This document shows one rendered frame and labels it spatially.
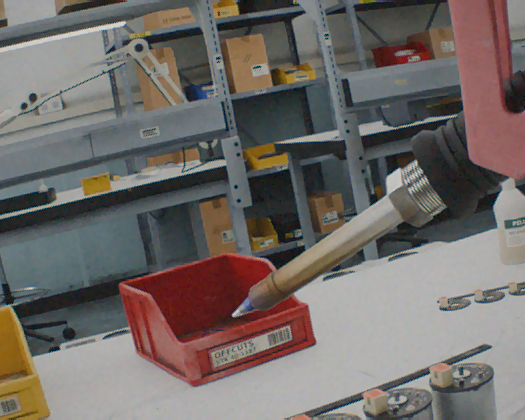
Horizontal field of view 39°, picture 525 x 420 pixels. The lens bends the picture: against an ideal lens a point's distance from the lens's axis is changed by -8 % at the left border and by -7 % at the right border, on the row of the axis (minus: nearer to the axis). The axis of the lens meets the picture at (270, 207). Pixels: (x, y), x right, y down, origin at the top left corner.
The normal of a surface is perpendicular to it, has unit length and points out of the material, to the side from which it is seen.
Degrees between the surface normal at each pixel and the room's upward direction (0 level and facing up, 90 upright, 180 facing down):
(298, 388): 0
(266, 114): 90
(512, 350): 0
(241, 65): 89
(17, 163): 90
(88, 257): 90
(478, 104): 99
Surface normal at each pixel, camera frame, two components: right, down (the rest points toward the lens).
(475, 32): -0.45, 0.45
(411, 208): -0.40, 0.18
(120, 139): 0.33, 0.06
